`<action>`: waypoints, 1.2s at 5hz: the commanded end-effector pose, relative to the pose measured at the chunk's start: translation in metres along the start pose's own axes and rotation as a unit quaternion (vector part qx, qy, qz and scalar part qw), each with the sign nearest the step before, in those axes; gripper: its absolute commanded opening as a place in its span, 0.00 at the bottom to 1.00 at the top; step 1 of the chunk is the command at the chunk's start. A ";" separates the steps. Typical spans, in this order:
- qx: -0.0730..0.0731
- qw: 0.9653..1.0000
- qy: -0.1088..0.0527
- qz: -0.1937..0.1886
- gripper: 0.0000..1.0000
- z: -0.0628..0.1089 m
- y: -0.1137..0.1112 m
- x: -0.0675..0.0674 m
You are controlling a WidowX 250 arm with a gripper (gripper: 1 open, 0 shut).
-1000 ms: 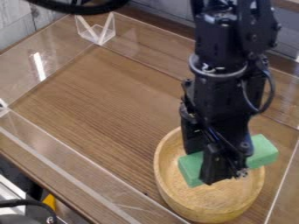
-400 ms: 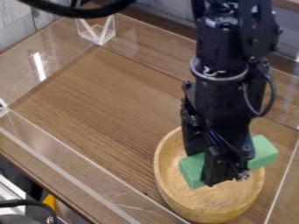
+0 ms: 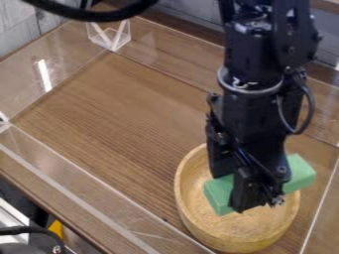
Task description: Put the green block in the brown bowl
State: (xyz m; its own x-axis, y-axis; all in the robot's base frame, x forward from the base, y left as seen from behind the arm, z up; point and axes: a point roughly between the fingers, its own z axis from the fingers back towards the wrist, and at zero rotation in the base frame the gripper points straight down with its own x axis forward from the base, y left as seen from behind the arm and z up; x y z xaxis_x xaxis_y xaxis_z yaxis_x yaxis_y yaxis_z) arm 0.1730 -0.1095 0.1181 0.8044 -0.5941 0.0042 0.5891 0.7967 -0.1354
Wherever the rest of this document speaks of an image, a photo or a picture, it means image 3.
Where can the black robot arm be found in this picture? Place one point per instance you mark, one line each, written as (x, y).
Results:
(271, 41)

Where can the green rectangular block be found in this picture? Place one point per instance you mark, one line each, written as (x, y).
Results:
(302, 173)

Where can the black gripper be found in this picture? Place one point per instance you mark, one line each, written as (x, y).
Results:
(247, 129)

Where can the brown wooden bowl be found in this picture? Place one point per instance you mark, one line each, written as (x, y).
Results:
(239, 233)

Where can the yellow warning sticker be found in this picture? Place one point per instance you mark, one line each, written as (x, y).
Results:
(57, 227)

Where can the clear acrylic enclosure wall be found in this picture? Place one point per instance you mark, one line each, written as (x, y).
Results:
(101, 124)

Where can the clear acrylic corner bracket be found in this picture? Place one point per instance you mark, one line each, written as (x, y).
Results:
(110, 38)

